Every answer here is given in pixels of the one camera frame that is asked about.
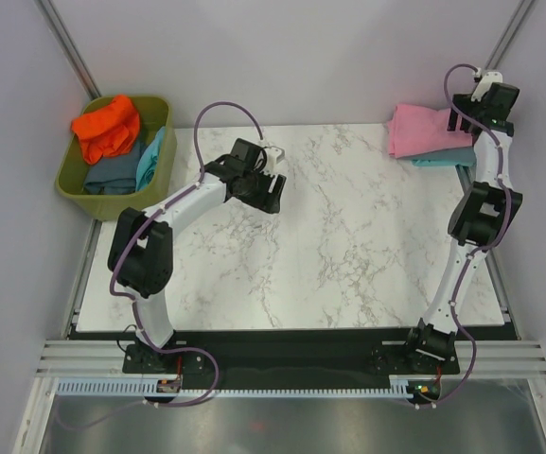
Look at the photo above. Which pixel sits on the light blue cable duct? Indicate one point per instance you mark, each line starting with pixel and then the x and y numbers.
pixel 152 388

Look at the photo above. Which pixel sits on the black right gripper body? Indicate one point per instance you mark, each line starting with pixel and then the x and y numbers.
pixel 468 107

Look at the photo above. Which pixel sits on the folded grey blue t shirt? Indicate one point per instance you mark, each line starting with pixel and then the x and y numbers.
pixel 466 153

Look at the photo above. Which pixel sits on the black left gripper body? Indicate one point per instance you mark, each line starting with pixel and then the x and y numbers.
pixel 257 183

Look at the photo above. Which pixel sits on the dark blue t shirt in bin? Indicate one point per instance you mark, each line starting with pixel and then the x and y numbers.
pixel 116 175

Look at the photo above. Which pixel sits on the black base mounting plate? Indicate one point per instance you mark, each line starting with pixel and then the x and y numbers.
pixel 193 341

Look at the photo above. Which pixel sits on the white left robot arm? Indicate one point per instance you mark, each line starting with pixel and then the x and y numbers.
pixel 141 254

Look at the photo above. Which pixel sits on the teal t shirt in bin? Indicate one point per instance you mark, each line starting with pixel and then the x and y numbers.
pixel 148 161

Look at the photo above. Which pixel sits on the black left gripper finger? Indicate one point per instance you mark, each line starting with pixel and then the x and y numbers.
pixel 267 206
pixel 278 188

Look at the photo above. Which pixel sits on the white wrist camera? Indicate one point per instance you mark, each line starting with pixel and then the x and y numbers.
pixel 484 79
pixel 274 157

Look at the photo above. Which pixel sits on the pink t shirt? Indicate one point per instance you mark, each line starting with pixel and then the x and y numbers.
pixel 415 130

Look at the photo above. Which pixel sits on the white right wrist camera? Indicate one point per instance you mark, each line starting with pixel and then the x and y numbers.
pixel 484 79

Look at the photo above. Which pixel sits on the olive green plastic bin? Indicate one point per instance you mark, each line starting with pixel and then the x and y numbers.
pixel 155 112

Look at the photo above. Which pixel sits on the aluminium frame rail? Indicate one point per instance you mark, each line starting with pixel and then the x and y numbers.
pixel 487 359

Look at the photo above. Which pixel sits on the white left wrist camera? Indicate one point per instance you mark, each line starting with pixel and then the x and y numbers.
pixel 274 157

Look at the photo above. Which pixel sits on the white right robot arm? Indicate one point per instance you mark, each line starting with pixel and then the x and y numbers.
pixel 477 224

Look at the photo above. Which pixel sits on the orange t shirt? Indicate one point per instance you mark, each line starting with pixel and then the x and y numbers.
pixel 107 132

